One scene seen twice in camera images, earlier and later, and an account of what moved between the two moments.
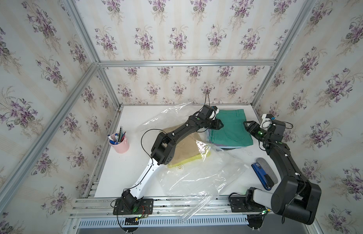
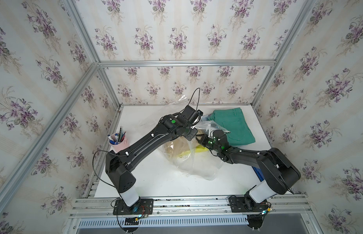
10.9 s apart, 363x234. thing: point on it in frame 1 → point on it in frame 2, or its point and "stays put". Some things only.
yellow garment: x=203 y=156 → x=199 y=148
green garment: x=233 y=131 stays put
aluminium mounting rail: x=203 y=206 stays put
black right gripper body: x=257 y=131 → x=208 y=142
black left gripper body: x=211 y=124 → x=191 y=133
